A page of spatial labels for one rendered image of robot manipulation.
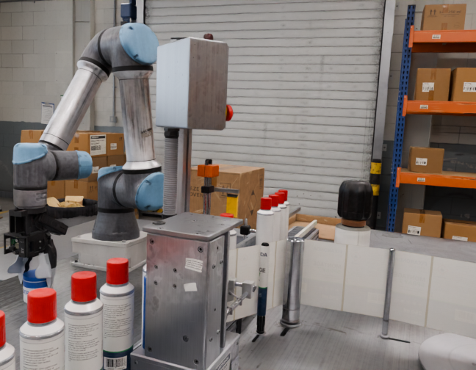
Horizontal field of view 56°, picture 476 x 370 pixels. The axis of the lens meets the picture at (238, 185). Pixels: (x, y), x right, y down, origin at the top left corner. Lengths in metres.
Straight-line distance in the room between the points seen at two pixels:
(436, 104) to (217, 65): 3.86
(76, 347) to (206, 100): 0.56
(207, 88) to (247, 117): 4.68
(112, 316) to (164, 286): 0.09
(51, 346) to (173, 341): 0.18
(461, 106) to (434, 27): 0.79
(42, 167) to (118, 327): 0.56
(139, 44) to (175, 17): 4.87
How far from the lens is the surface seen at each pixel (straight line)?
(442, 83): 4.87
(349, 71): 5.47
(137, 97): 1.33
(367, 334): 1.02
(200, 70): 0.98
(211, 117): 0.99
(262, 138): 5.61
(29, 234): 1.19
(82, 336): 0.67
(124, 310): 0.72
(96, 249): 1.48
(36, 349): 0.62
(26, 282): 1.26
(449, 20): 4.91
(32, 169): 1.17
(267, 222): 1.35
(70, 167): 1.21
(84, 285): 0.65
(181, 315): 0.68
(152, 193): 1.33
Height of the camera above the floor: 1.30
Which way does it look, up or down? 8 degrees down
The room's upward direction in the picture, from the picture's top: 3 degrees clockwise
